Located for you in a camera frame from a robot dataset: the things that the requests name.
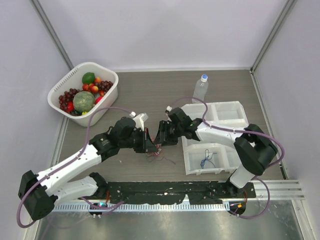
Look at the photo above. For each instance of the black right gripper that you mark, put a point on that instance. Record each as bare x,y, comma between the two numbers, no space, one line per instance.
163,126

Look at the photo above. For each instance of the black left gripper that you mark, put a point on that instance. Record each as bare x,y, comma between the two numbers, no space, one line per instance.
147,145

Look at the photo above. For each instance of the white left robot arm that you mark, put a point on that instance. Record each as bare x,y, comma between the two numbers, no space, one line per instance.
40,192

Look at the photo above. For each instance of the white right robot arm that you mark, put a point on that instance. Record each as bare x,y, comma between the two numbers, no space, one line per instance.
255,149

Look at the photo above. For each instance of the white compartment tray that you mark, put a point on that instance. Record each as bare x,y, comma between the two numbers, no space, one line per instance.
216,153

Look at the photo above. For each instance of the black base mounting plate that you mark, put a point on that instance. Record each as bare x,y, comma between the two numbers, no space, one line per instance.
174,192

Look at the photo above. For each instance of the clear plastic water bottle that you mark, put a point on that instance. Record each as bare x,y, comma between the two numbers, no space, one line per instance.
200,89

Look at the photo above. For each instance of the red apple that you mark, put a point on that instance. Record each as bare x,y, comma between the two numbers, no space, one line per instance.
98,99

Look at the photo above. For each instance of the green striped melon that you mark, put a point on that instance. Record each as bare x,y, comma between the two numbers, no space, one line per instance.
83,101

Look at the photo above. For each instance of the red yellow peaches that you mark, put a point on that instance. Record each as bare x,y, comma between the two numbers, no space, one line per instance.
92,87

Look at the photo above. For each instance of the white plastic fruit basket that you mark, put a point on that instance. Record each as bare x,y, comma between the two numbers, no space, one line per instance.
108,89

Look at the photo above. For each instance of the green lime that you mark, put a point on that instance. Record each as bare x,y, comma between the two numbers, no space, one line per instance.
88,78

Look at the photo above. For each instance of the dark red grape bunch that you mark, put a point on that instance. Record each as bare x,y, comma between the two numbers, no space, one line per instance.
66,100

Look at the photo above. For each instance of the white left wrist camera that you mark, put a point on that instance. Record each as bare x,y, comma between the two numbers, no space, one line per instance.
139,119

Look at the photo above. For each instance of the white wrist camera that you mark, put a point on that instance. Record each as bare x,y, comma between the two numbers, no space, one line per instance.
168,109
139,119

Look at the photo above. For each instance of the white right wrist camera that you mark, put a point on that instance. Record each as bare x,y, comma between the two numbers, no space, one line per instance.
168,109

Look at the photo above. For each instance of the white slotted cable duct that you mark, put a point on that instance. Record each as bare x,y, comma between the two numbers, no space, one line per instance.
81,206

